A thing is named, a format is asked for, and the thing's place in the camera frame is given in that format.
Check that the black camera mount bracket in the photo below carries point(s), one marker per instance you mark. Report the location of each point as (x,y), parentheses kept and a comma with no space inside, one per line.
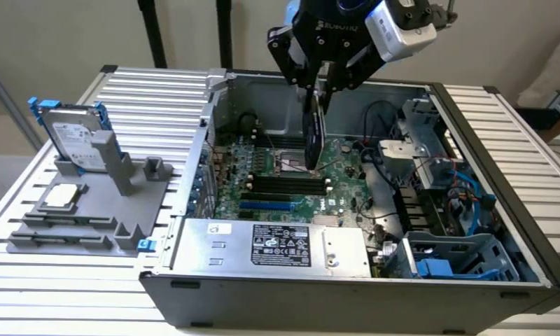
(437,14)

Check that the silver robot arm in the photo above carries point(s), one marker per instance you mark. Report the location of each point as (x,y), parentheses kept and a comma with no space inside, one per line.
(357,3)

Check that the small blue plastic clip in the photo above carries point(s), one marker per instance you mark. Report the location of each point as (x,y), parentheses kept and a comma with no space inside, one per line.
(147,245)

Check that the grey metal frame post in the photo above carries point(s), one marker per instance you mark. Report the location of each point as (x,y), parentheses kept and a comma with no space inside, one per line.
(4,101)

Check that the grey case latch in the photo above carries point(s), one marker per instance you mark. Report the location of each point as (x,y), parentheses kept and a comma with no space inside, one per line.
(217,78)

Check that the black expansion slot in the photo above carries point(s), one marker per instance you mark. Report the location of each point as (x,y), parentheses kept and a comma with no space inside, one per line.
(263,197)

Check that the silver power supply unit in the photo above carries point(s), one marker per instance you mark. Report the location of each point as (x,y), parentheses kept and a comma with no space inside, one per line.
(243,248)

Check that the beige cloth cover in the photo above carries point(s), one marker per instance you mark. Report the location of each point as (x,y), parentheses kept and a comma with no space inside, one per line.
(558,70)

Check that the CPU socket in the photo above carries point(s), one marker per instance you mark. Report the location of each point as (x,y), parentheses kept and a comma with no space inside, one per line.
(290,161)

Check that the silver metal disk bay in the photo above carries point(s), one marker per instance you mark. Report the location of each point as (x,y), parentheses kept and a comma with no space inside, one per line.
(425,147)

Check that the silver CPU chip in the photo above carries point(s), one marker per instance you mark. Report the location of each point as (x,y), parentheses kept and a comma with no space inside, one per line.
(62,195)

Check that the green motherboard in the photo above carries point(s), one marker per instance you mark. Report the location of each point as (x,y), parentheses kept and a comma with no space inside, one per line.
(271,210)

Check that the black open PC case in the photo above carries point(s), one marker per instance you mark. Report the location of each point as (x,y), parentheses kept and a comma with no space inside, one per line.
(337,301)

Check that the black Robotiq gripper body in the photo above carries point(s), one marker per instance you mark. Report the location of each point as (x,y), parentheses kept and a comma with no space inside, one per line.
(329,31)

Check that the round coin battery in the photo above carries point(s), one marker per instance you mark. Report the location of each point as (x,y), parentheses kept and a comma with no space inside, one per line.
(346,147)

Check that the blue expansion slot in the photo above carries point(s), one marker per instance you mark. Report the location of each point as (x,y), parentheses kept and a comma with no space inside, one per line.
(263,205)

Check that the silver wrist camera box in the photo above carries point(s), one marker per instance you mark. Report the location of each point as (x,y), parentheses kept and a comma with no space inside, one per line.
(394,35)

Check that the green RAM stick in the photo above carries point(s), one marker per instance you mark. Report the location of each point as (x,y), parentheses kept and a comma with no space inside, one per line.
(57,241)
(66,220)

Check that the grey printed parts rack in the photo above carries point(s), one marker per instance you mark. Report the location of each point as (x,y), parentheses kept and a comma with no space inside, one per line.
(98,206)

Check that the blue drive latch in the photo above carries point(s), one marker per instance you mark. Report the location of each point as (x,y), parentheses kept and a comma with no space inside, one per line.
(434,269)

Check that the black RAM slot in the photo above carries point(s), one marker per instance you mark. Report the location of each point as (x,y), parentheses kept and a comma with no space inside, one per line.
(285,177)
(285,182)
(285,188)
(285,192)

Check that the black box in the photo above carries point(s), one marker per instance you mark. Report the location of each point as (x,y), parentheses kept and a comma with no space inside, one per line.
(537,124)

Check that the black stand pole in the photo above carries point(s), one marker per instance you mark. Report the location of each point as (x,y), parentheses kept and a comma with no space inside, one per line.
(157,35)
(225,35)

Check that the hard disk with blue rails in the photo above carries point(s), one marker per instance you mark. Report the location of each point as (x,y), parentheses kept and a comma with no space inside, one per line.
(75,136)

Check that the silver chipset heatsink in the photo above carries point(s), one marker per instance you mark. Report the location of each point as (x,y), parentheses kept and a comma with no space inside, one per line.
(327,220)

